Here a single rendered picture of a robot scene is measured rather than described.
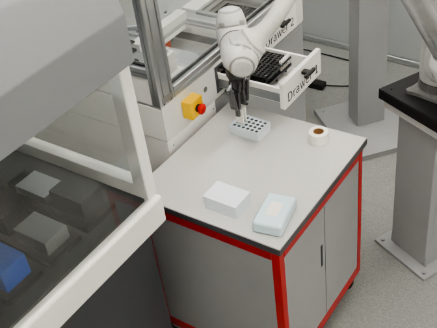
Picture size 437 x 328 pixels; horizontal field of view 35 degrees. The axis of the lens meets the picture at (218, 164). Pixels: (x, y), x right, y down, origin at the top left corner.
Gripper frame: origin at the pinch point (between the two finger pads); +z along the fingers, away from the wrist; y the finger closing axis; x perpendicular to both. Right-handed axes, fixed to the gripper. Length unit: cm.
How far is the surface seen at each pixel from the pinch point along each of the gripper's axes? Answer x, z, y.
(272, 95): -5.7, -2.3, 12.4
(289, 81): -11.6, -8.4, 15.2
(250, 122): -2.6, 4.1, 1.7
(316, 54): -11.0, -7.9, 36.3
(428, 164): -57, 29, 37
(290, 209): -40, 4, -32
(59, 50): -10, -67, -77
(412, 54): 11, 76, 190
